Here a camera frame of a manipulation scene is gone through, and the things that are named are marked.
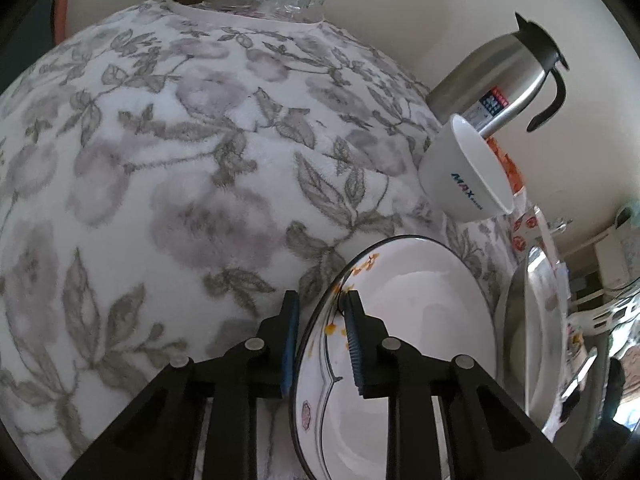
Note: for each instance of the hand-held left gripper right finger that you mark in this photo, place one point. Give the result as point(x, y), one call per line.
point(354, 345)

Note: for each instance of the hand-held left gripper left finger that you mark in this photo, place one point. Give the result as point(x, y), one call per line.
point(290, 342)

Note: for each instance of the white plate with orange flowers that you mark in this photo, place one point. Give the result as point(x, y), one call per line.
point(425, 310)

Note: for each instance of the white bowl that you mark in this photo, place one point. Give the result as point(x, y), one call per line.
point(465, 180)

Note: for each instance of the stainless steel plate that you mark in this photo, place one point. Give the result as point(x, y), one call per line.
point(540, 310)

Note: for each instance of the grey floral tablecloth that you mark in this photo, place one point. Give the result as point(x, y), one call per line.
point(150, 160)

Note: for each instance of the orange snack packets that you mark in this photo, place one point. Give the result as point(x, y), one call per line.
point(510, 170)

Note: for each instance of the stainless steel thermos jug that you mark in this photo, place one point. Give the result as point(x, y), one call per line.
point(480, 80)

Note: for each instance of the round white floral tray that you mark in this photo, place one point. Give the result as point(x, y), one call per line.
point(215, 14)

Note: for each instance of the white plastic frame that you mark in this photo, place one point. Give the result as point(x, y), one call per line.
point(605, 315)

